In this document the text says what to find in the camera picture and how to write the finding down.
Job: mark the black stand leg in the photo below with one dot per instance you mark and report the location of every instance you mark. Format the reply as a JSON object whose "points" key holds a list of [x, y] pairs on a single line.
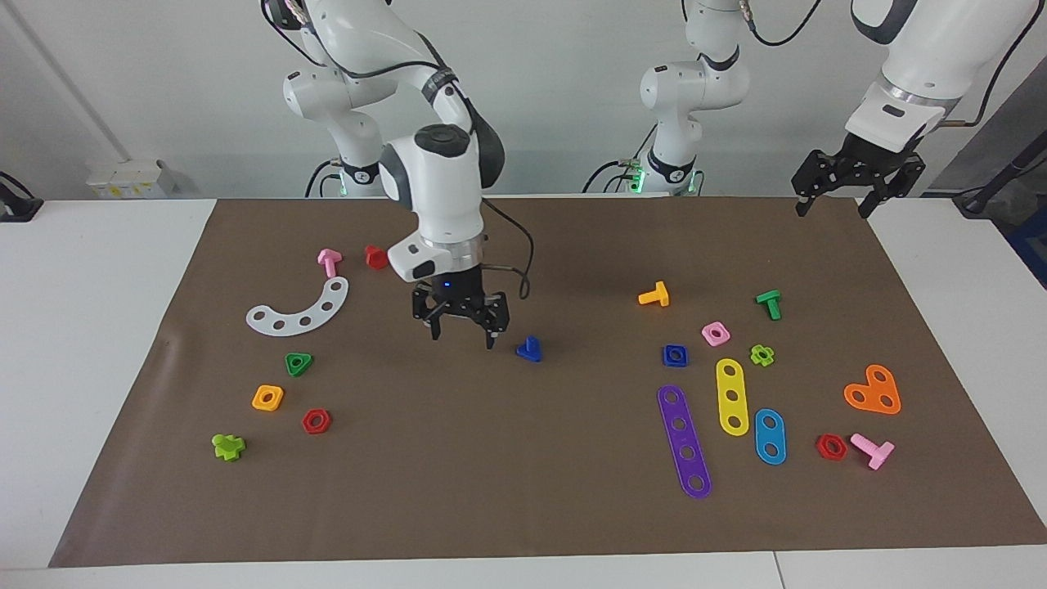
{"points": [[1006, 176]]}

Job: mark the orange heart three-hole plate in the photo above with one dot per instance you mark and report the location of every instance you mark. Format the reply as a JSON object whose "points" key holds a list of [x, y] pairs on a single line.
{"points": [[872, 391]]}

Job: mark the lime cross plastic nut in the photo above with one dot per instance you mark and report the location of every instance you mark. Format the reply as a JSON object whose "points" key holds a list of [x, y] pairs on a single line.
{"points": [[769, 354]]}

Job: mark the purple four-hole plate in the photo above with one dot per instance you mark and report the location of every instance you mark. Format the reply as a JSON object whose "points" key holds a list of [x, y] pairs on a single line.
{"points": [[684, 439]]}

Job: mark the lime cross-head plastic screw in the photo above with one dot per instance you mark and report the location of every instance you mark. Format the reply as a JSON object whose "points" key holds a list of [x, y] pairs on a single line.
{"points": [[227, 447]]}

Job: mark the brown paper table mat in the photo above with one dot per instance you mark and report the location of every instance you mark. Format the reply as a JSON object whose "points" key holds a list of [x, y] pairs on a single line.
{"points": [[523, 458]]}

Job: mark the red plastic screw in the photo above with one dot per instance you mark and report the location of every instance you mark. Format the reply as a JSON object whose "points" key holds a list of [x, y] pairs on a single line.
{"points": [[375, 258]]}

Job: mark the pink square plastic nut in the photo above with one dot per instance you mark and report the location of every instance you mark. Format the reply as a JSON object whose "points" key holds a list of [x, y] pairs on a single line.
{"points": [[707, 330]]}

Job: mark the yellow three-hole plate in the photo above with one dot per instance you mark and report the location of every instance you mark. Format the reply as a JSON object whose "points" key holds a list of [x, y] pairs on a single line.
{"points": [[732, 383]]}

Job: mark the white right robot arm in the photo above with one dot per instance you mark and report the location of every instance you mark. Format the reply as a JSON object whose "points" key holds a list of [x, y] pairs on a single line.
{"points": [[442, 188]]}

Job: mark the blue crate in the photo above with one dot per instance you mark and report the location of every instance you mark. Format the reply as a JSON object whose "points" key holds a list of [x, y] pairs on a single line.
{"points": [[1032, 245]]}

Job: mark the green triangle plastic nut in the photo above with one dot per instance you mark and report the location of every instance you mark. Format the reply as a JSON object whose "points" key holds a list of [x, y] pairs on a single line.
{"points": [[306, 358]]}

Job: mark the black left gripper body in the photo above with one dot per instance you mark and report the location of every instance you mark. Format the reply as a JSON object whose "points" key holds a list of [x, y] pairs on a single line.
{"points": [[871, 159]]}

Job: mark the green plastic screw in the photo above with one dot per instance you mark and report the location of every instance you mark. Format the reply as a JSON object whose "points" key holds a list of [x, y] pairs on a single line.
{"points": [[770, 303]]}

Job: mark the white curved five-hole plate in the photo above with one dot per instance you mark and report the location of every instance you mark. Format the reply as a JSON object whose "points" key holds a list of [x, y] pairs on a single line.
{"points": [[292, 325]]}

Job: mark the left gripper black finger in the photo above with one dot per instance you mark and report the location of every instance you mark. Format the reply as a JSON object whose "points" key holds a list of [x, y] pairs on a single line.
{"points": [[879, 200], [806, 186]]}

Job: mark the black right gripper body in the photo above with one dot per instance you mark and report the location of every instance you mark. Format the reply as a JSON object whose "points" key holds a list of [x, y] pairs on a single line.
{"points": [[458, 298]]}

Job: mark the blue triangle-head plastic screw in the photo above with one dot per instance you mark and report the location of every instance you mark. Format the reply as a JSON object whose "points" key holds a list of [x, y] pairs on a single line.
{"points": [[530, 352]]}

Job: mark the black table clamp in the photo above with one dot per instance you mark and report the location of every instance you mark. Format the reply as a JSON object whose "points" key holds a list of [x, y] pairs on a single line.
{"points": [[16, 209]]}

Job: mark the orange square plastic nut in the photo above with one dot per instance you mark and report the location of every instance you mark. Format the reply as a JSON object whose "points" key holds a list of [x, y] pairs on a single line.
{"points": [[258, 401]]}

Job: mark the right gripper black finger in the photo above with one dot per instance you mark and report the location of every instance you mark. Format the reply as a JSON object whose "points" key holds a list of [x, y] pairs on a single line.
{"points": [[492, 327], [434, 325]]}

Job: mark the blue square plastic nut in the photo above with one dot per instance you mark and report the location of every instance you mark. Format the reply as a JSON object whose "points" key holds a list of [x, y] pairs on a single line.
{"points": [[667, 356]]}

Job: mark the pink plastic screw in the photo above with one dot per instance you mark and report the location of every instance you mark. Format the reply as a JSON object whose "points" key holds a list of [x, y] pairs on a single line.
{"points": [[877, 451], [330, 262]]}

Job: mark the red hexagon plastic nut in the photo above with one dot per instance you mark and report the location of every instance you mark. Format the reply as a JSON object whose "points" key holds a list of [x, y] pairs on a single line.
{"points": [[820, 447], [307, 422]]}

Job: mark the blue two-hole plate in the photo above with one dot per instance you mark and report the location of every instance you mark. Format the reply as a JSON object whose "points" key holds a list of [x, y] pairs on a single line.
{"points": [[770, 436]]}

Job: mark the orange plastic screw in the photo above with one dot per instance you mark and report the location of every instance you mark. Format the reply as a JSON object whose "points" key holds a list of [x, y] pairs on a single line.
{"points": [[657, 296]]}

